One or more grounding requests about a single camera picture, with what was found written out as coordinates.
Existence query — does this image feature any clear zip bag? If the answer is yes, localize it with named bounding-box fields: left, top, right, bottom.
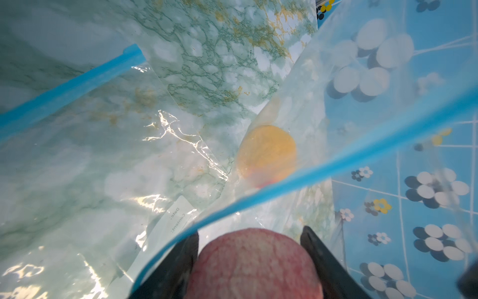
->
left=130, top=1, right=478, bottom=299
left=1, top=45, right=227, bottom=299

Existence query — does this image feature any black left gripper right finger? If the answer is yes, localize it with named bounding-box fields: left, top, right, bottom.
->
left=300, top=226, right=371, bottom=299

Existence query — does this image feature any pink fuzzy peach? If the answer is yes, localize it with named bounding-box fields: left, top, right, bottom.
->
left=185, top=229, right=324, bottom=299

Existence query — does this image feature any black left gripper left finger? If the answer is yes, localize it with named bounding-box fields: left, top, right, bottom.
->
left=129, top=232, right=199, bottom=299

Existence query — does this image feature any yellow round peach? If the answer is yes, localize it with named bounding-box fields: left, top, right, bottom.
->
left=235, top=125, right=298, bottom=188

